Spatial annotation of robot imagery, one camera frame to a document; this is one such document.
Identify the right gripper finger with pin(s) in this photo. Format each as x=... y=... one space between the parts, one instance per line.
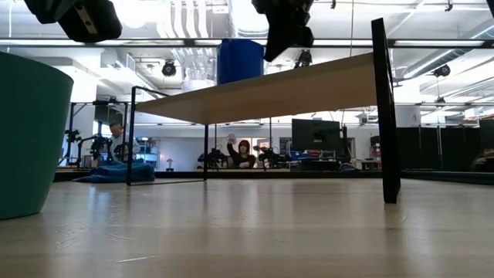
x=279 y=38
x=305 y=38

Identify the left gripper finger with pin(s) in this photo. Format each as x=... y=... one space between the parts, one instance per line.
x=100 y=27

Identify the blue mug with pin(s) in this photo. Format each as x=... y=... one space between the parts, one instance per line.
x=239 y=62

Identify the green cup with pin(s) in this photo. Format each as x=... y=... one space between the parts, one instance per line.
x=31 y=135

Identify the black background robot arm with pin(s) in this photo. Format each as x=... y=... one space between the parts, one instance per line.
x=214 y=157
x=98 y=144
x=72 y=137
x=272 y=156

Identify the wooden shelf with black legs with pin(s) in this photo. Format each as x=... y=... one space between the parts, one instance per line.
x=289 y=92

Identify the black ceiling lamp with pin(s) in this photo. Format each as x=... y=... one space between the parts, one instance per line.
x=305 y=58
x=168 y=69
x=442 y=71

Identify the black monitor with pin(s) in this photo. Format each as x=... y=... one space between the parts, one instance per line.
x=314 y=135

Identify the person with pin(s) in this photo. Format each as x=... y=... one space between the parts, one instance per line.
x=117 y=143
x=243 y=158

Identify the blue cloth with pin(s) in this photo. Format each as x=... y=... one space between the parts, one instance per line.
x=116 y=173

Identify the black partition panel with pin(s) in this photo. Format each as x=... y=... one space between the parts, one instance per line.
x=444 y=146

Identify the black aluminium table frame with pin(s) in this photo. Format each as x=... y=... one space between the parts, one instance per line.
x=270 y=174

